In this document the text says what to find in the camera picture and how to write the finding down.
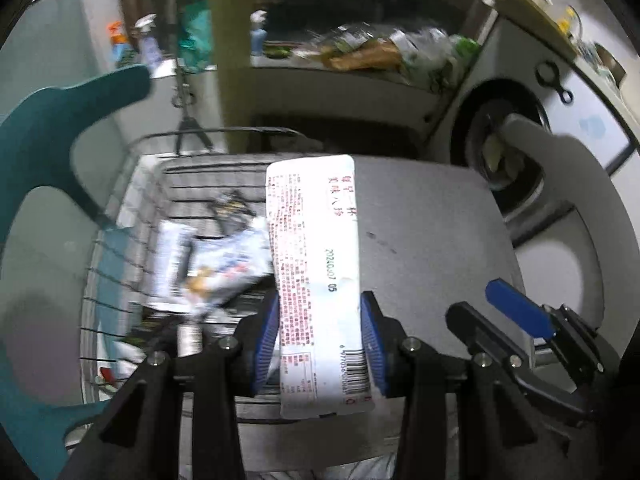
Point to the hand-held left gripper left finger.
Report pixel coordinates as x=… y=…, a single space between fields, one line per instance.
x=265 y=345

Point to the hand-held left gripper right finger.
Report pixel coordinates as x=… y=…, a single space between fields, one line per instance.
x=372 y=345

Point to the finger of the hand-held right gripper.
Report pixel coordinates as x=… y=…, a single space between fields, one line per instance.
x=520 y=307
x=480 y=330

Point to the white blue snack packet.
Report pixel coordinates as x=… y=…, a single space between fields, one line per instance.
x=225 y=265

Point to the long white packet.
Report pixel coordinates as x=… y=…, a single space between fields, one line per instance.
x=315 y=260

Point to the white wet wipes pack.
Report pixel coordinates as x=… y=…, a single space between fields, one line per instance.
x=170 y=260

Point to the pile of snack packets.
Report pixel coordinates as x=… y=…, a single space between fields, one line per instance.
x=230 y=210

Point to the grey chair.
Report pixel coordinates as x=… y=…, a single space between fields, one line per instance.
x=590 y=170

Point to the white washing machine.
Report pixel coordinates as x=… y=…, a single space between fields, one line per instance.
x=475 y=110

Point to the black tripod stand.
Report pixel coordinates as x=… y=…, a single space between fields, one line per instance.
x=187 y=125

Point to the white green plastic bag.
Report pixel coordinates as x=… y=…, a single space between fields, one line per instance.
x=435 y=55

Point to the clear plastic bag of bread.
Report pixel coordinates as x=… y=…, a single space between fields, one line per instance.
x=365 y=55

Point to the small green dish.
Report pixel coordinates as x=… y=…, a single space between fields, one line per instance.
x=277 y=51

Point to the blue spray bottle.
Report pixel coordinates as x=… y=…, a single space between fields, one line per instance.
x=258 y=40

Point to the teal chair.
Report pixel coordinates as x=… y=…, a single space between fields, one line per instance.
x=45 y=120

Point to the purple spray bottle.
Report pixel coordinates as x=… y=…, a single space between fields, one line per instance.
x=150 y=50

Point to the orange bottle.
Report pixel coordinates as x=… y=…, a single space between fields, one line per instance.
x=117 y=35

